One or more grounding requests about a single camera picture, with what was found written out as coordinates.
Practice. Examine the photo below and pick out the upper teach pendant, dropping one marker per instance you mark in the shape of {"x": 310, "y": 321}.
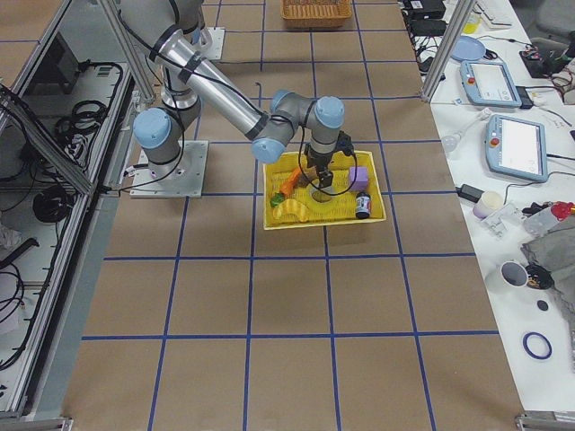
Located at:
{"x": 489, "y": 84}

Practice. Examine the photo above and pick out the teach pendant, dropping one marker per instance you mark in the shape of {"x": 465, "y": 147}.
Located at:
{"x": 489, "y": 84}
{"x": 516, "y": 148}

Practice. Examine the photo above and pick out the yellow plastic basket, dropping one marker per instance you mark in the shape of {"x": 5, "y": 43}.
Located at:
{"x": 340, "y": 210}

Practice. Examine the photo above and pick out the brown wicker basket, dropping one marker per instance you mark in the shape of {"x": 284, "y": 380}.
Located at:
{"x": 315, "y": 14}

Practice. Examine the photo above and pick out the yellow toy banana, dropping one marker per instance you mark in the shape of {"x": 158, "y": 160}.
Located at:
{"x": 292, "y": 207}

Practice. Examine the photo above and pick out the light blue plate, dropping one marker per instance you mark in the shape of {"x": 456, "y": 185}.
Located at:
{"x": 468, "y": 49}

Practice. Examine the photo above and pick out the black power adapter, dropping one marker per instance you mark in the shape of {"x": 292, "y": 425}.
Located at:
{"x": 469, "y": 193}

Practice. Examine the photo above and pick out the aluminium frame post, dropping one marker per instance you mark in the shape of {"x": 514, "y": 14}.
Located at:
{"x": 454, "y": 29}

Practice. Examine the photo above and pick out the purple cube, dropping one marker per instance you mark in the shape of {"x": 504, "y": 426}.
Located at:
{"x": 358, "y": 178}

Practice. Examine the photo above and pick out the green toy vegetable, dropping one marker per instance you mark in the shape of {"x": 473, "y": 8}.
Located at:
{"x": 277, "y": 199}

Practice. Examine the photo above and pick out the orange toy carrot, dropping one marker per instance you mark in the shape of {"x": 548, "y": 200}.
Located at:
{"x": 288, "y": 185}

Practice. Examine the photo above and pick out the lavender white cup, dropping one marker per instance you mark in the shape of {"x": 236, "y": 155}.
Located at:
{"x": 489, "y": 202}

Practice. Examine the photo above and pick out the white mug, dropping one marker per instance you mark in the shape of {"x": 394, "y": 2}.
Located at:
{"x": 508, "y": 277}

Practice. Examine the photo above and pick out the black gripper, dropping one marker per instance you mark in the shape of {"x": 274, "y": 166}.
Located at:
{"x": 320, "y": 162}

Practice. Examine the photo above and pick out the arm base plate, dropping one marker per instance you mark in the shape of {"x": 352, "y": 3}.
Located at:
{"x": 211, "y": 42}
{"x": 185, "y": 181}

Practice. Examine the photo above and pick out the lower teach pendant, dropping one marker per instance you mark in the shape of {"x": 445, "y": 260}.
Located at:
{"x": 516, "y": 148}

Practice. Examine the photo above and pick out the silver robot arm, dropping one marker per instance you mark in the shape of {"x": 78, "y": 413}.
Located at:
{"x": 169, "y": 34}

